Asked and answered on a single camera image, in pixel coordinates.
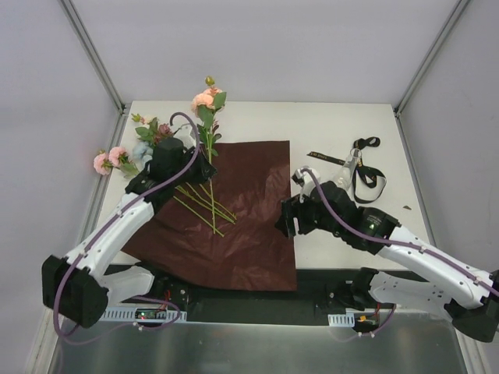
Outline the clear glass vase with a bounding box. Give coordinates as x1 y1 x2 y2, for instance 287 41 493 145
331 148 362 192

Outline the mauve artificial flower stem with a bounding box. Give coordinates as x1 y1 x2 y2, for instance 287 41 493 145
135 119 174 148

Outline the white cable duct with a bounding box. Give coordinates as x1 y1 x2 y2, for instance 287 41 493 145
99 306 187 323
327 312 356 328

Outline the cream bud flower stem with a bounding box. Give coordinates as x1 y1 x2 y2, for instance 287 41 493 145
131 113 157 126

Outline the dark green printed ribbon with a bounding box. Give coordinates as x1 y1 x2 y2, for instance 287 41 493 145
307 136 387 204

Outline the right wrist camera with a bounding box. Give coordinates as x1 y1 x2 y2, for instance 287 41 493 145
292 166 320 203

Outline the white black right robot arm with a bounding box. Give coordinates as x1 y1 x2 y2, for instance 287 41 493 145
276 175 498 343

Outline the aluminium corner frame post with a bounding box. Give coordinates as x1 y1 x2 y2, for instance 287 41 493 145
394 0 472 118

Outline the right white cable duct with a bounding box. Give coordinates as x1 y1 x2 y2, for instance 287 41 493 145
327 312 356 328

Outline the left white cable duct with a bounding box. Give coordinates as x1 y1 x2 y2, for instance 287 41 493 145
99 306 187 323

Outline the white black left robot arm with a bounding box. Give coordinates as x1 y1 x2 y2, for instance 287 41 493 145
41 137 216 328

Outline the pink artificial flower stem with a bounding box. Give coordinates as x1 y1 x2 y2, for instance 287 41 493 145
93 146 140 178

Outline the left aluminium frame post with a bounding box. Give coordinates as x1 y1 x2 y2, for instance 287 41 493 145
58 0 126 114

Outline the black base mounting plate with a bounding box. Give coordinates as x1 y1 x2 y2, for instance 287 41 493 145
119 268 397 324

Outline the red paper flower wrapping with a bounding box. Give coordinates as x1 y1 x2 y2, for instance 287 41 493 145
122 140 297 291

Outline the peach artificial flower stem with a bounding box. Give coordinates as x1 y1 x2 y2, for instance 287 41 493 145
190 75 228 237

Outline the light blue artificial flower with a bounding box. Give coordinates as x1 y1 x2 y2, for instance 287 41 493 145
132 142 154 166

